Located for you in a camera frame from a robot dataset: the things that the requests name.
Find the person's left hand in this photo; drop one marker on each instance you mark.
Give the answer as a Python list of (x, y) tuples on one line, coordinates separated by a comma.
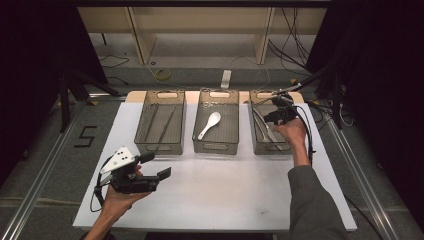
[(120, 201)]

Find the metal tongs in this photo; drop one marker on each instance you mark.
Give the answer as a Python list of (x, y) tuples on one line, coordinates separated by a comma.
[(270, 135)]

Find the black tripod stand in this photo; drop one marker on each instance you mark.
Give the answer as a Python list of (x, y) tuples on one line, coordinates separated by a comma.
[(336, 106), (65, 106)]

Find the metal chopstick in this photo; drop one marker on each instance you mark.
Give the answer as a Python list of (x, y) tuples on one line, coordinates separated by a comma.
[(168, 123)]

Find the beige wooden shelf unit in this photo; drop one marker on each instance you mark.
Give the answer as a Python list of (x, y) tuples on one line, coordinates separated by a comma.
[(200, 23)]

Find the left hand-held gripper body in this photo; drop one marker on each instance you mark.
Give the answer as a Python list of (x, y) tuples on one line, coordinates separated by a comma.
[(133, 183)]

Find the person's right hand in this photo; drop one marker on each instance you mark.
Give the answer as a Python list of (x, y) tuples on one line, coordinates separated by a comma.
[(295, 133)]

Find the white power strip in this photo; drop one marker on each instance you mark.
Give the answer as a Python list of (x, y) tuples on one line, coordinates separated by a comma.
[(226, 79)]

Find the black curtain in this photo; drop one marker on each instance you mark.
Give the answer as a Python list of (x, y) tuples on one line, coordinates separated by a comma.
[(26, 66), (383, 83)]

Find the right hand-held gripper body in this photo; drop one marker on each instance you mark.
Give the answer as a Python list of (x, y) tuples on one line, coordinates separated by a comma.
[(286, 113)]

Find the clear grey plastic bin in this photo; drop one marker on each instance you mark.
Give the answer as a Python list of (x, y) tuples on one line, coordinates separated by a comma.
[(156, 133), (223, 133), (260, 146)]

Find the aluminium floor rail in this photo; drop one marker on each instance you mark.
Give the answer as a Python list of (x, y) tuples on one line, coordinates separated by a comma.
[(362, 183), (42, 173)]

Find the white plastic spoon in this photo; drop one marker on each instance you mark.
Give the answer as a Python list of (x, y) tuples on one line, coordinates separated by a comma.
[(214, 118)]

